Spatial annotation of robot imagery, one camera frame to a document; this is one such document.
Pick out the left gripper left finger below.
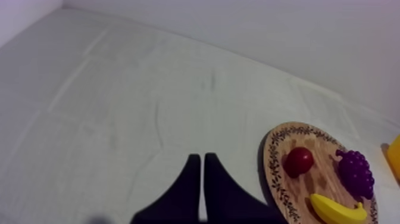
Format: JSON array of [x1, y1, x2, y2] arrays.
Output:
[[130, 153, 201, 224]]

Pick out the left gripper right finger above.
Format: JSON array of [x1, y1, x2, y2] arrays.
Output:
[[204, 152, 288, 224]]

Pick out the round wooden board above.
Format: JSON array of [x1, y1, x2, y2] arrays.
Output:
[[262, 121, 379, 224]]

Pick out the yellow plastic basket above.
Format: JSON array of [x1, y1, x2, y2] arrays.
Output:
[[386, 134, 400, 182]]

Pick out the small red fruit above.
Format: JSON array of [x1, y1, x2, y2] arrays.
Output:
[[283, 147, 315, 179]]

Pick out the yellow toy banana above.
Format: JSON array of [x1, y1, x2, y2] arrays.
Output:
[[310, 193, 368, 224]]

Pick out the purple toy grapes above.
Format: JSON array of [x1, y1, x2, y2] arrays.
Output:
[[335, 149, 375, 200]]

